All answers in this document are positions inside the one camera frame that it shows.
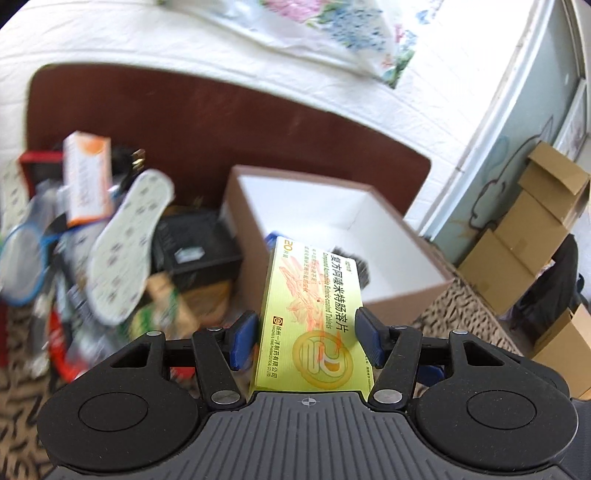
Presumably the yellow-green medicine box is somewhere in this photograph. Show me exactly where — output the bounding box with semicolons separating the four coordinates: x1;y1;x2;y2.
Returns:
250;236;374;398

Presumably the floral plastic bag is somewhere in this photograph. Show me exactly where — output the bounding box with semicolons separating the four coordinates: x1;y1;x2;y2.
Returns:
156;0;415;89

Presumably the white patterned shoe insole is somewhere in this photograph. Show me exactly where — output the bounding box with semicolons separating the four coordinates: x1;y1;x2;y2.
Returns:
86;169;174;327

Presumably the red snack packet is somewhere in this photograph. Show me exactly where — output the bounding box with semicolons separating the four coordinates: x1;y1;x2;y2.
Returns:
48;307;89;383

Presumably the cardboard boxes stack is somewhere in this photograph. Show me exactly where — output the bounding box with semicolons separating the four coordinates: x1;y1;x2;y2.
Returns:
459;142;590;400

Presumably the blue rimmed clear pouch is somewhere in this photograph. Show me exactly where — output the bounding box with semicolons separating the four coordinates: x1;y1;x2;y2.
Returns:
1;222;60;307

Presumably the green cookie packet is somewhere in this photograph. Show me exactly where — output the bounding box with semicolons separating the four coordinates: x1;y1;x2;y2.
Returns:
119;273;200;341

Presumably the black square box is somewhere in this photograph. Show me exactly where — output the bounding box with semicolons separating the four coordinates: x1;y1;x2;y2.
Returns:
151;210;242;291

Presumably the red jewelry box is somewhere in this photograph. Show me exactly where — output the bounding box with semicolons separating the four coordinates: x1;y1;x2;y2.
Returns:
18;150;63;197

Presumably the orange white medicine box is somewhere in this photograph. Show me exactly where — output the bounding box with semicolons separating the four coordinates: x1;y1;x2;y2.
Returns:
63;131;113;228

